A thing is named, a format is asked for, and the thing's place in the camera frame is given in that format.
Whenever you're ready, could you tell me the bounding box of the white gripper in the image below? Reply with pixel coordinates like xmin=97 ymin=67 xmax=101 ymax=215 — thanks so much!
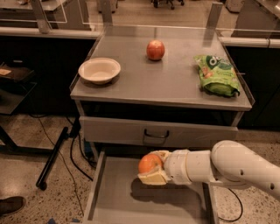
xmin=137 ymin=150 xmax=249 ymax=189

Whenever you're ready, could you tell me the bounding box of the orange fruit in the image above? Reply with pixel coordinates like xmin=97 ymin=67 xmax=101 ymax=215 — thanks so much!
xmin=138 ymin=154 xmax=163 ymax=173

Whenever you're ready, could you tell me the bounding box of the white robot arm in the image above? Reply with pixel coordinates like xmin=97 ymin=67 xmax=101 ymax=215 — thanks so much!
xmin=138 ymin=140 xmax=280 ymax=200

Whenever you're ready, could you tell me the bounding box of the open grey middle drawer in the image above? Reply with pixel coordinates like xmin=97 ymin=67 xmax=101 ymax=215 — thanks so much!
xmin=70 ymin=148 xmax=221 ymax=224

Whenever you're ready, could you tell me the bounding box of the grey top drawer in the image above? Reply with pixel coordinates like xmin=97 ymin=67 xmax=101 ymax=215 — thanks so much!
xmin=80 ymin=116 xmax=238 ymax=148

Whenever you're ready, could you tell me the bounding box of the grey metal cabinet counter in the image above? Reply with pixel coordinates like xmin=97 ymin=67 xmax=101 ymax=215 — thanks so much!
xmin=71 ymin=26 xmax=252 ymax=154

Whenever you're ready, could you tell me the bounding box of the green chip bag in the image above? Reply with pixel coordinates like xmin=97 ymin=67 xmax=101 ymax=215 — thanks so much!
xmin=194 ymin=55 xmax=240 ymax=97

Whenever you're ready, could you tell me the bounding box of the white bowl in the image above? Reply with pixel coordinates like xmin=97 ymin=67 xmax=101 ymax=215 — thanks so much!
xmin=78 ymin=58 xmax=121 ymax=85

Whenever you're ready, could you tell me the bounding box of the red apple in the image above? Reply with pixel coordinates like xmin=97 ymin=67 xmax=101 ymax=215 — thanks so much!
xmin=146 ymin=39 xmax=165 ymax=61

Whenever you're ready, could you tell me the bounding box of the black stand leg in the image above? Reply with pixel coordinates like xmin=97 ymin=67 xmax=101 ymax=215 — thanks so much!
xmin=36 ymin=127 xmax=68 ymax=191

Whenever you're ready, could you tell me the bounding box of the dark shoe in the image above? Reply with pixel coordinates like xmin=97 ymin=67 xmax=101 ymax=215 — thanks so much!
xmin=0 ymin=196 xmax=25 ymax=216

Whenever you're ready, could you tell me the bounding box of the dark side table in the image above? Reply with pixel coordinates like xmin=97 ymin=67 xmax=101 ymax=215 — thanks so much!
xmin=0 ymin=82 xmax=53 ymax=157

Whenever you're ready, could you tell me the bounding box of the dark box with label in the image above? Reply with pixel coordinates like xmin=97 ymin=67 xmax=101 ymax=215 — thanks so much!
xmin=0 ymin=62 xmax=34 ymax=83

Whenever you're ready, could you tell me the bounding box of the black drawer handle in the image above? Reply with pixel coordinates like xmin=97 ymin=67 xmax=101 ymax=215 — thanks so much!
xmin=143 ymin=129 xmax=170 ymax=138

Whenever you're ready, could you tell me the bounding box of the black floor cable right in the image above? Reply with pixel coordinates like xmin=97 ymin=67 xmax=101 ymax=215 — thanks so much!
xmin=218 ymin=187 xmax=244 ymax=222

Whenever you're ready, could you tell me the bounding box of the black floor cable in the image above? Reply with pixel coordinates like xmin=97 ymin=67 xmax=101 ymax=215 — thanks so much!
xmin=218 ymin=187 xmax=244 ymax=222
xmin=29 ymin=113 xmax=97 ymax=217

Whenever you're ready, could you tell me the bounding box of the black floor cable left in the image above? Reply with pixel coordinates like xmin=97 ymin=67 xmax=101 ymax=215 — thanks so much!
xmin=29 ymin=113 xmax=97 ymax=217

